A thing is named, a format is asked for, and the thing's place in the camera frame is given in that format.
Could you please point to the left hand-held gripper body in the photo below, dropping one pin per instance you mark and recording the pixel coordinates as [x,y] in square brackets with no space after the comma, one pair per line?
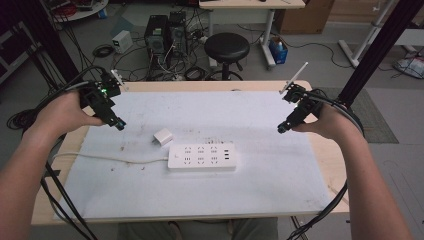
[100,100]

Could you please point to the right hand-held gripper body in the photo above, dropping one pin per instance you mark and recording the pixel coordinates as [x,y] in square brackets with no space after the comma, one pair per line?
[305,105]

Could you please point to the white charger adapter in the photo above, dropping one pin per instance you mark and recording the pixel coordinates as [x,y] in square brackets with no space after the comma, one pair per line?
[163,137]

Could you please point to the white power strip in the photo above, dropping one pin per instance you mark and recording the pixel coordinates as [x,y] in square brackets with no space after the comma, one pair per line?
[201,156]

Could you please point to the person's right hand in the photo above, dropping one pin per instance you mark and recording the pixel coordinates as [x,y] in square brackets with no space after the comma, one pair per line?
[333,123]

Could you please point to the person's left hand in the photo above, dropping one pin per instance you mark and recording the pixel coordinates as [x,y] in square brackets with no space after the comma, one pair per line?
[63,113]

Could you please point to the white table mat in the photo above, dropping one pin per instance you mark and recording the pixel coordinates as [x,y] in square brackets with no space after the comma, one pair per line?
[260,166]

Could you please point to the blue box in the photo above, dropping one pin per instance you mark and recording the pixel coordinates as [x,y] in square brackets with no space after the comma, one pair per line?
[278,51]

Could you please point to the white power supply box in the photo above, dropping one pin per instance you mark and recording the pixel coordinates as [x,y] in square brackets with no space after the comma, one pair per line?
[122,41]

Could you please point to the grey floor mat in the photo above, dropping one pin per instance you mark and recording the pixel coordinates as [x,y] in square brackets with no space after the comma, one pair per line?
[373,116]

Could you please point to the black computer tower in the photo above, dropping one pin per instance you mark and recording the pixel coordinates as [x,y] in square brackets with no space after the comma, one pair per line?
[156,41]
[177,33]

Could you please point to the brown cardboard box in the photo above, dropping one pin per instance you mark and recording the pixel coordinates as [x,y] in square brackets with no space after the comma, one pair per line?
[305,16]

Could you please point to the round white table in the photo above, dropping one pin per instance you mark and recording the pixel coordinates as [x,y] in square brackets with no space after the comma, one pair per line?
[83,11]

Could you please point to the black round stool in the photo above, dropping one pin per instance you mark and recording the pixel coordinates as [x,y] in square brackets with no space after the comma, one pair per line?
[226,46]

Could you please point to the grey metal rack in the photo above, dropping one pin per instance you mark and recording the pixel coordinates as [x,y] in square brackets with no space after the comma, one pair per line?
[15,50]

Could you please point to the white floor device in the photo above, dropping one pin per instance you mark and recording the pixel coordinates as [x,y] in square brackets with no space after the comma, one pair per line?
[410,66]

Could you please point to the white desk with wooden top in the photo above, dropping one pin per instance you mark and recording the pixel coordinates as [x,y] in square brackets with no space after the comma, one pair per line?
[250,4]

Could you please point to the person's grey pants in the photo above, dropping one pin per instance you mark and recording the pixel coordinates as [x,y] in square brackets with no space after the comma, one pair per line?
[206,230]

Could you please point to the black aluminium post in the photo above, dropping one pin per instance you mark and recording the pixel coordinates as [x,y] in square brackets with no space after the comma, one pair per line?
[50,36]
[380,46]

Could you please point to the white metal desk frame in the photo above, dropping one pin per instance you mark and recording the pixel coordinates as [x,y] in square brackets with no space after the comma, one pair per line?
[363,43]

